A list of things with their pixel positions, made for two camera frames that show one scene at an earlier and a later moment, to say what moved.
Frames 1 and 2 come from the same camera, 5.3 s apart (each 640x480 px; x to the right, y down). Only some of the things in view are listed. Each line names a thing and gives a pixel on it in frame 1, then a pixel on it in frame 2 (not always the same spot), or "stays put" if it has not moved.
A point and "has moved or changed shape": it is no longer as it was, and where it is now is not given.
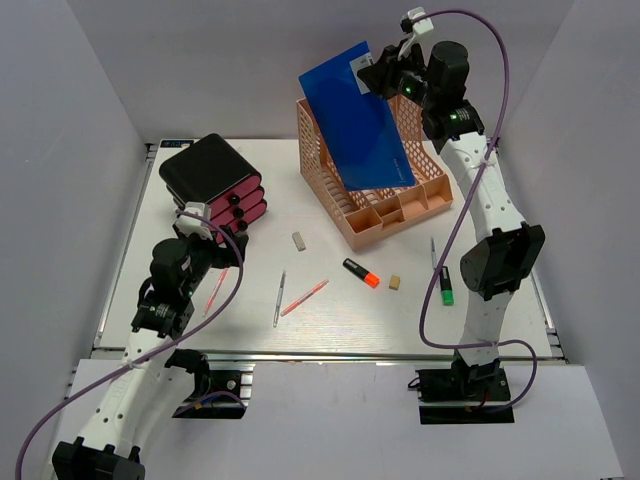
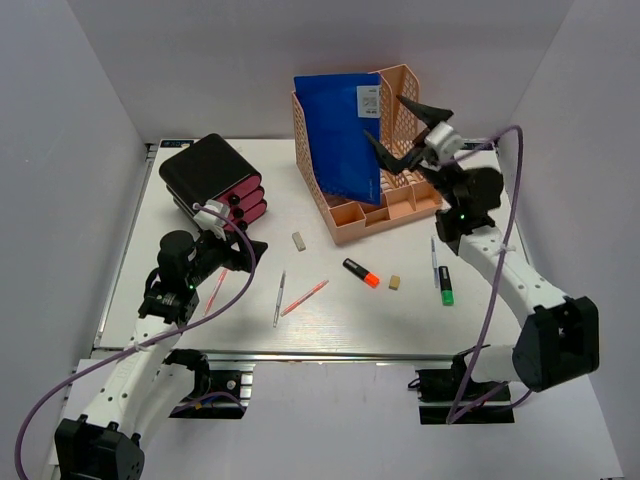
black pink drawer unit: x=212 y=172 stays put
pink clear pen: x=215 y=291 stays put
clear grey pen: x=279 y=298 stays put
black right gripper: x=380 y=75 to x=420 y=152
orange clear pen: x=305 y=297 stays put
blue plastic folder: x=364 y=132 has moved or changed shape
